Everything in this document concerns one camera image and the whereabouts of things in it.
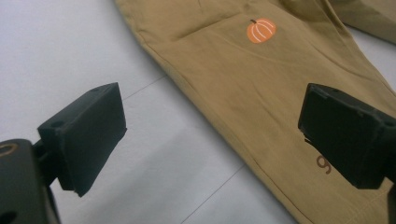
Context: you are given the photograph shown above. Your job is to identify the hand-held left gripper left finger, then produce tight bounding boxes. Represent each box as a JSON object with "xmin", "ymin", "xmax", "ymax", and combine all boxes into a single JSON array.
[{"xmin": 36, "ymin": 82, "xmax": 128, "ymax": 198}]

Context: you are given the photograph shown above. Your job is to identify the tan pants with pumpkin print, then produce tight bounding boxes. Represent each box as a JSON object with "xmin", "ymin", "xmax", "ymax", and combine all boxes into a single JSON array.
[{"xmin": 113, "ymin": 0, "xmax": 396, "ymax": 224}]

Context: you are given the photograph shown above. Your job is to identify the white foam board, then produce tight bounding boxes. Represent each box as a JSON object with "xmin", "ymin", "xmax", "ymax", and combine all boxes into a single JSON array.
[{"xmin": 0, "ymin": 0, "xmax": 396, "ymax": 224}]

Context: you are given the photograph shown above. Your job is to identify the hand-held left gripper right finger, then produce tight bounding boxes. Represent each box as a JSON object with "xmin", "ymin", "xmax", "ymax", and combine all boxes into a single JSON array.
[{"xmin": 297, "ymin": 82, "xmax": 396, "ymax": 190}]

